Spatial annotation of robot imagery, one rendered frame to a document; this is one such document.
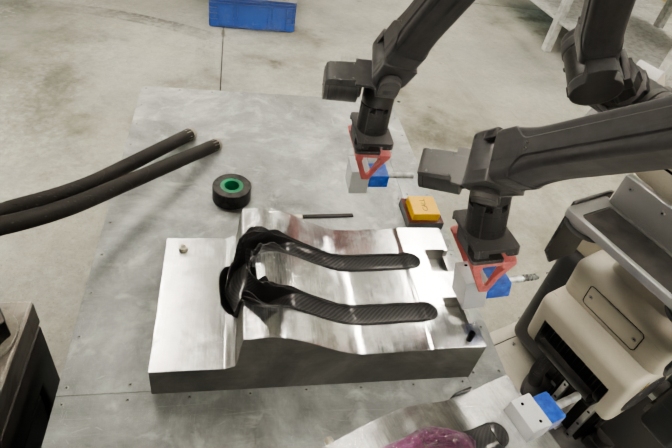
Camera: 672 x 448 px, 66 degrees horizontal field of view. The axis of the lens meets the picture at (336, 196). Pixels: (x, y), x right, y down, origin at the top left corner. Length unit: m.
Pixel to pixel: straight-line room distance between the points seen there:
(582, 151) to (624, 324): 0.60
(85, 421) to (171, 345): 0.15
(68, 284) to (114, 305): 1.13
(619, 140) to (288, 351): 0.50
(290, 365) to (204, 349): 0.13
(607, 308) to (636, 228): 0.19
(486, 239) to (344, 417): 0.34
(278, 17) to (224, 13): 0.37
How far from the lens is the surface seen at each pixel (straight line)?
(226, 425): 0.82
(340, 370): 0.82
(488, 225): 0.74
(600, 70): 0.84
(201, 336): 0.82
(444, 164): 0.70
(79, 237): 2.22
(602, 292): 1.08
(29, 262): 2.18
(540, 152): 0.56
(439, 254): 0.98
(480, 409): 0.84
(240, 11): 3.82
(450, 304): 0.91
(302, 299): 0.79
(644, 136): 0.48
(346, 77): 0.85
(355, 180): 0.98
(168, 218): 1.08
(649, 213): 0.95
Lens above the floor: 1.54
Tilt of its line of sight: 40 degrees down
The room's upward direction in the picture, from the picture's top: 11 degrees clockwise
